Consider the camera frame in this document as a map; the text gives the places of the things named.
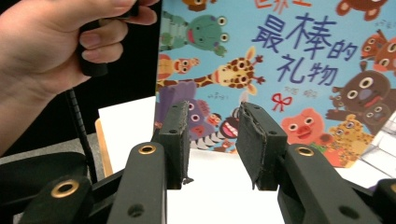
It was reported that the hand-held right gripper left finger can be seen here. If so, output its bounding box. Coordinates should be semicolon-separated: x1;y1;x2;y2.
158;100;194;190

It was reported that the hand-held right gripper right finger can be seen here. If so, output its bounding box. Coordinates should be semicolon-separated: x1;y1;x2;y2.
235;102;289;191

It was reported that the animal picture book green back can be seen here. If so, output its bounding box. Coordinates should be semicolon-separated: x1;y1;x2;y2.
154;0;396;169

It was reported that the white board table cover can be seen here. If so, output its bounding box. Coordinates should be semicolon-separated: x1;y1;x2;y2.
97;95;396;224

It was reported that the wooden table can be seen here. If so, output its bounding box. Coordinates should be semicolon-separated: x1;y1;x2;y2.
94;118;114;178

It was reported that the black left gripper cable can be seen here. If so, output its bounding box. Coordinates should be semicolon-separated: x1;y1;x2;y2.
64;88;98;185

